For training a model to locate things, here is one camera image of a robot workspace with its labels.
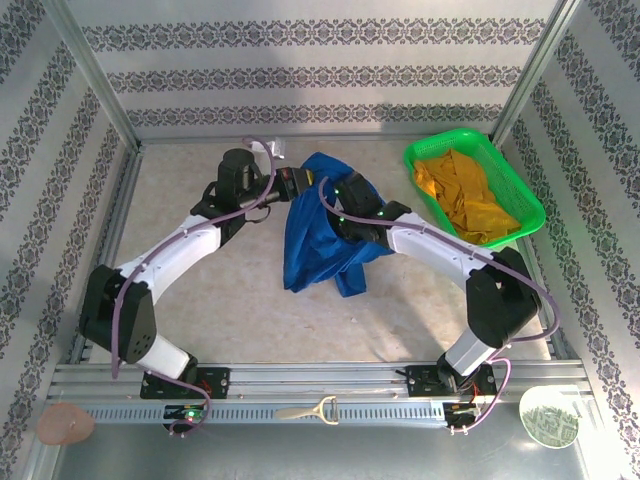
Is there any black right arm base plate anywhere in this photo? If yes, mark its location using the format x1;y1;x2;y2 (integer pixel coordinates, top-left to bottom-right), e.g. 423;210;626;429
405;363;498;399

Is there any blue t-shirt with print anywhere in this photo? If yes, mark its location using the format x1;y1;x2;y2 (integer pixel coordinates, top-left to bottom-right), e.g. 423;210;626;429
282;151;396;298

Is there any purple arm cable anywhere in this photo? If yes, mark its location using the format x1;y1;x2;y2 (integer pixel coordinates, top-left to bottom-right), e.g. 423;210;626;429
317;174;561;435
110;135;279;437

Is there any left control board green light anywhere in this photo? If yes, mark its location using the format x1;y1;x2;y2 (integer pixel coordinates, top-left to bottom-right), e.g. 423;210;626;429
163;403;209;426

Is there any aluminium frame post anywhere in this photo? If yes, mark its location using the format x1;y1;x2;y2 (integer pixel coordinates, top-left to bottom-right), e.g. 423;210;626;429
492;0;581;144
42;0;142;147

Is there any green plastic mesh basket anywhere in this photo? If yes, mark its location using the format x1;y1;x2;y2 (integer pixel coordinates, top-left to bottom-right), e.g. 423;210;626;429
402;128;547;250

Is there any yellow cloth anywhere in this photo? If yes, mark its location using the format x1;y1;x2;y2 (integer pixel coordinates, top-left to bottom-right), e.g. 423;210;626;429
412;148;523;246

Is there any grey slotted cable duct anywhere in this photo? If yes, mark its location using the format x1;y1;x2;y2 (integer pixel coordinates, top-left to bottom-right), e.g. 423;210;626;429
84;399;451;426

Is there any green patterned white bowl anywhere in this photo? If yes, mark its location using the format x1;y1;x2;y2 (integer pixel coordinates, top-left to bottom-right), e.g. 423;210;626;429
518;385;580;449

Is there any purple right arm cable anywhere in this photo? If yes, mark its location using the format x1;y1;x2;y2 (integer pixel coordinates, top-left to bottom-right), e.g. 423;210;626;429
317;174;561;435

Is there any right control board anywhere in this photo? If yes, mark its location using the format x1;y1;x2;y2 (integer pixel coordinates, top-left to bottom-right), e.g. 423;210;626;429
442;399;489;426

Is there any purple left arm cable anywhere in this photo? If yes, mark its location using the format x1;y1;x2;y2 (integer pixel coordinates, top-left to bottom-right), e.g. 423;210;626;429
110;135;279;437

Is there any aluminium mounting rail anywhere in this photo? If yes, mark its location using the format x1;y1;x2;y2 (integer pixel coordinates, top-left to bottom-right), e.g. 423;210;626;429
47;360;586;401

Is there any beige vegetable peeler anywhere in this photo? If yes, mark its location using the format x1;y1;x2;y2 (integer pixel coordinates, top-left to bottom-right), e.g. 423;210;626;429
273;395;340;426

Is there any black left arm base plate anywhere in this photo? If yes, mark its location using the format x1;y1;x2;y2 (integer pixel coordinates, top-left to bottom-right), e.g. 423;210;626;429
139;367;231;400

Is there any pink plastic cup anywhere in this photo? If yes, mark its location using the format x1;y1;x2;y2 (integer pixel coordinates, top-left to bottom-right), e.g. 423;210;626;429
35;402;96;446

